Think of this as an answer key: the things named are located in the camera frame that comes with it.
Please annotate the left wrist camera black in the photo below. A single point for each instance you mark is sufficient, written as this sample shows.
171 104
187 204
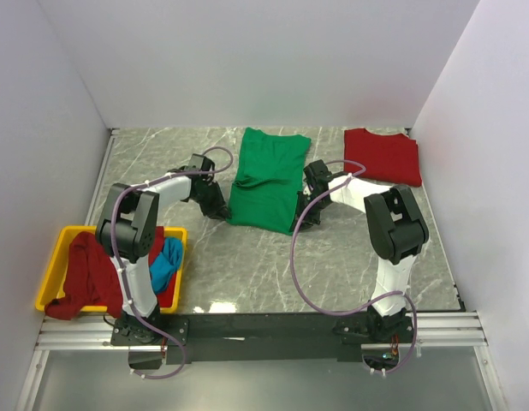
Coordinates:
199 162

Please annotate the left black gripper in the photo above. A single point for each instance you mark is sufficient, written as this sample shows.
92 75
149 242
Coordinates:
218 210

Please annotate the folded red t shirt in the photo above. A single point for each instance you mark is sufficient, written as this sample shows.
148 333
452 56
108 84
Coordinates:
387 158

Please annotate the blue t shirt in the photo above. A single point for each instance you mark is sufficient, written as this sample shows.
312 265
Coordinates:
166 264

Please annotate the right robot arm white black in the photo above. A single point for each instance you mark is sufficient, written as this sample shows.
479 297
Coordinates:
397 231

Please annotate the crumpled red t shirt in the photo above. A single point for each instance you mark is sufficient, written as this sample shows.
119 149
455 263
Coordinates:
91 280

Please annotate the green t shirt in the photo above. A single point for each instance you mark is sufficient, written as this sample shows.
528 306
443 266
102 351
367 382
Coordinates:
264 193

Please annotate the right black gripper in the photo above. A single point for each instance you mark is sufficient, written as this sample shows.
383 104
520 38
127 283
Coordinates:
301 196

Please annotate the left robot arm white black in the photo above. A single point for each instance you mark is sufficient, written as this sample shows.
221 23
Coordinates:
127 230

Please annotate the yellow plastic bin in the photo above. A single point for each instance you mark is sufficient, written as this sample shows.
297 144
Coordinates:
52 285

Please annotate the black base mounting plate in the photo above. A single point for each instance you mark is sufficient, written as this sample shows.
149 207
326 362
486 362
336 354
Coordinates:
265 336

